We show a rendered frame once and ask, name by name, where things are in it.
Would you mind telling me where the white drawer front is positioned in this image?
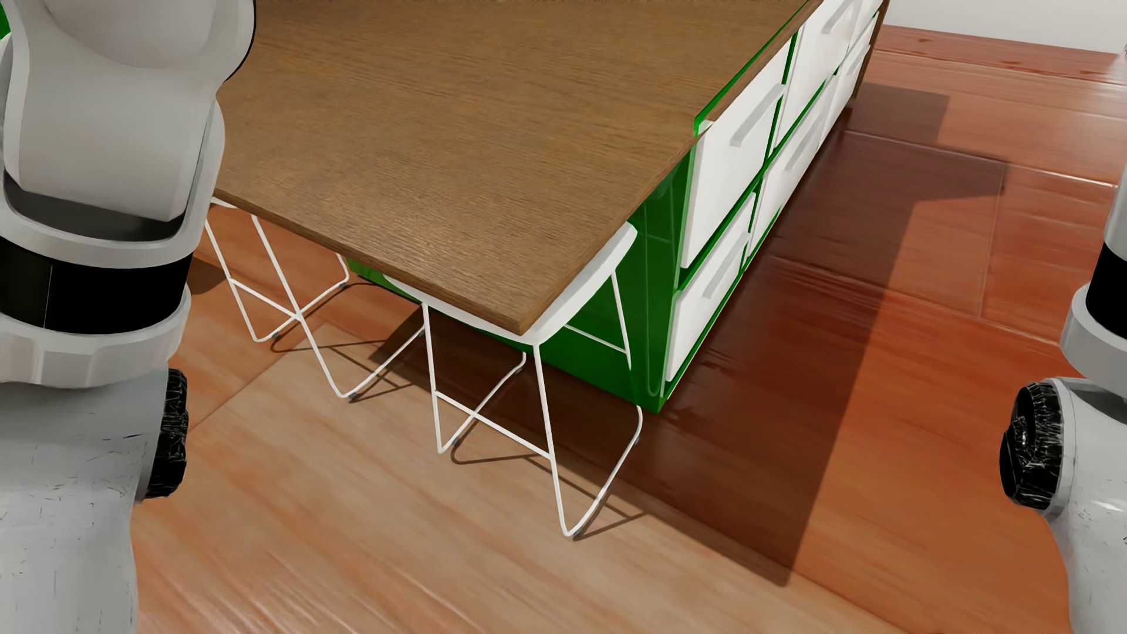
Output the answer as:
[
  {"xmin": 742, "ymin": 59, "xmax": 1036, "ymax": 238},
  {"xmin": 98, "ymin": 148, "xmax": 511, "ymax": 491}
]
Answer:
[
  {"xmin": 823, "ymin": 13, "xmax": 880, "ymax": 142},
  {"xmin": 777, "ymin": 0, "xmax": 858, "ymax": 142},
  {"xmin": 680, "ymin": 39, "xmax": 792, "ymax": 269},
  {"xmin": 751, "ymin": 81, "xmax": 834, "ymax": 251},
  {"xmin": 664, "ymin": 194, "xmax": 757, "ymax": 382},
  {"xmin": 849, "ymin": 0, "xmax": 884, "ymax": 45}
]

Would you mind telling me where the green kitchen island wooden top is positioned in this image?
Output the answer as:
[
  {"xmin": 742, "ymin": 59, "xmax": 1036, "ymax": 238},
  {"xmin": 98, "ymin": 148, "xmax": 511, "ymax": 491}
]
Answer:
[{"xmin": 211, "ymin": 0, "xmax": 890, "ymax": 415}]

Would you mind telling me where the white wire-leg stool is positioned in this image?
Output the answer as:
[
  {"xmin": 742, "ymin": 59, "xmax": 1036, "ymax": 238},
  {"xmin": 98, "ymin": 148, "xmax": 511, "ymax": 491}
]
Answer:
[
  {"xmin": 203, "ymin": 197, "xmax": 426, "ymax": 401},
  {"xmin": 384, "ymin": 222, "xmax": 645, "ymax": 539}
]

